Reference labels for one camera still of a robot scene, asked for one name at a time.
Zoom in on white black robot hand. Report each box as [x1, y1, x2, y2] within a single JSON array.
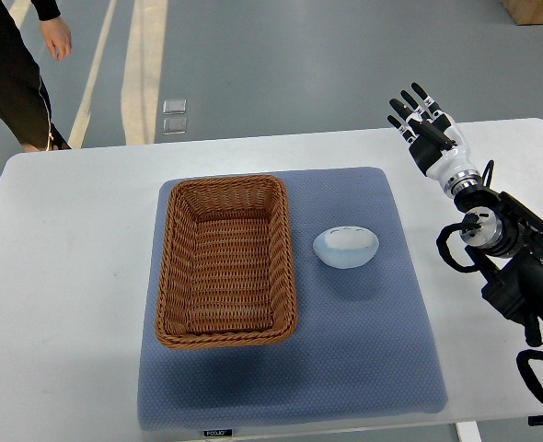
[[387, 82, 482, 195]]

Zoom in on light blue plush toy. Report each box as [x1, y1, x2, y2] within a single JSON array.
[[313, 226, 379, 270]]

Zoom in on person's black sleeve forearm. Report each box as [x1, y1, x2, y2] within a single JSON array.
[[31, 0, 61, 21]]

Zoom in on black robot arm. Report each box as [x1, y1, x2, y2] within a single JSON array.
[[387, 83, 543, 347]]

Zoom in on brown wicker basket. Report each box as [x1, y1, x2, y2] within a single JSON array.
[[155, 175, 298, 350]]

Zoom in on person's hand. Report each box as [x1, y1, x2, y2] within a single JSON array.
[[40, 17, 73, 62]]

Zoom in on blue foam mat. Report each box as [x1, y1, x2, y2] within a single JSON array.
[[137, 168, 447, 431]]

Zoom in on upper metal floor plate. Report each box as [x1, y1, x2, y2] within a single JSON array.
[[163, 99, 187, 114]]

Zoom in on metal floor plate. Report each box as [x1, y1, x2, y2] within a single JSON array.
[[163, 99, 187, 114], [163, 116, 187, 134]]

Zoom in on lower metal floor plate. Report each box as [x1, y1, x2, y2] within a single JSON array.
[[163, 116, 187, 134]]

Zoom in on white table leg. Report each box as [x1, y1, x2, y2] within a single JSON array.
[[455, 421, 482, 442]]

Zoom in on person's black trousers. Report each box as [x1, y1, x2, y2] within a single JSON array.
[[0, 1, 71, 152]]

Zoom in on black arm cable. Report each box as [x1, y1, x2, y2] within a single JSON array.
[[436, 159, 543, 415]]

